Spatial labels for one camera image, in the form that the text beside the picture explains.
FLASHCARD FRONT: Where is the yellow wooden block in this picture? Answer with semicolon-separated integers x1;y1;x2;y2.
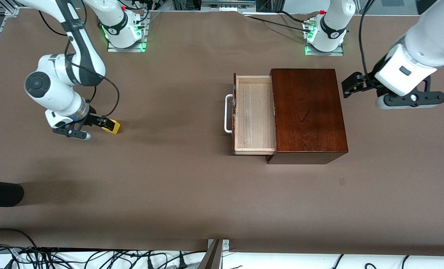
102;119;121;135

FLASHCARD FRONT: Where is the light wood drawer white handle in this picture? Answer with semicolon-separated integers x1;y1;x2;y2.
224;73;277;155

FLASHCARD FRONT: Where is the dark brown wooden cabinet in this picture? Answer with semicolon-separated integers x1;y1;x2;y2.
266;68;349;165

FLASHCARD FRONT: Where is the brown table cover sheet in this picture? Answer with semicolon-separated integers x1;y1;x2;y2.
0;7;444;257

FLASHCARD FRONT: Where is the black ribbed cylinder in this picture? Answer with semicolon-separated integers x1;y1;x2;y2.
0;179;24;207

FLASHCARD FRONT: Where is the silver connector panel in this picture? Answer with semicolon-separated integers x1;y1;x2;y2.
201;0;257;11

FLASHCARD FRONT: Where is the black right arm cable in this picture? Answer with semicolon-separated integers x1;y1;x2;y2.
67;62;120;118

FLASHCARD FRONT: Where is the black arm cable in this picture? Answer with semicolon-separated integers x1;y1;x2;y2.
67;62;120;118
358;0;376;76

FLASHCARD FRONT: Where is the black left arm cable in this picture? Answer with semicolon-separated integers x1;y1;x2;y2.
358;0;376;76

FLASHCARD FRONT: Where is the aluminium frame post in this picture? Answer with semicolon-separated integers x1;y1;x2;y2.
198;239;230;269

